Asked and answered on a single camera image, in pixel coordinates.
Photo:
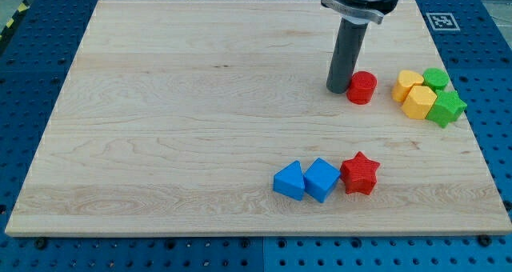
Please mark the green cylinder block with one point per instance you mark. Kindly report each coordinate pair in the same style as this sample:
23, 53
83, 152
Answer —
435, 78

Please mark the green star block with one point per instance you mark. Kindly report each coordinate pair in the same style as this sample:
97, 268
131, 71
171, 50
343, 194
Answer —
447, 108

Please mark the blue cube block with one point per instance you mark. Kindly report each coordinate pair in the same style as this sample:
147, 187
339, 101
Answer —
320, 179

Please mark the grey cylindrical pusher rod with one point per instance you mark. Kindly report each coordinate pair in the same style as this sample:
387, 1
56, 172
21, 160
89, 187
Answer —
344, 58

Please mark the light wooden board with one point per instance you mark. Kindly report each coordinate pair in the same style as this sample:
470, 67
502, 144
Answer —
176, 115

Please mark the yellow heart block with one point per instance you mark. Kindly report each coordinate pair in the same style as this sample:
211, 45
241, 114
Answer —
405, 81

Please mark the white fiducial marker tag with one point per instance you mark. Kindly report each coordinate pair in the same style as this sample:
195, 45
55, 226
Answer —
441, 21

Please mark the yellow pentagon block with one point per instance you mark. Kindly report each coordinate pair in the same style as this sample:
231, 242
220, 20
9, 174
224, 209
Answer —
419, 102

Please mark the red star block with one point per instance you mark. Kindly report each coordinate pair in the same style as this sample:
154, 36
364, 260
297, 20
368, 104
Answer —
359, 174

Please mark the red cylinder block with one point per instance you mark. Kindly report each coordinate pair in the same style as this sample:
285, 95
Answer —
362, 86

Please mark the blue triangle block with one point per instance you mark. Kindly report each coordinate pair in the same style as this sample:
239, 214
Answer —
290, 182

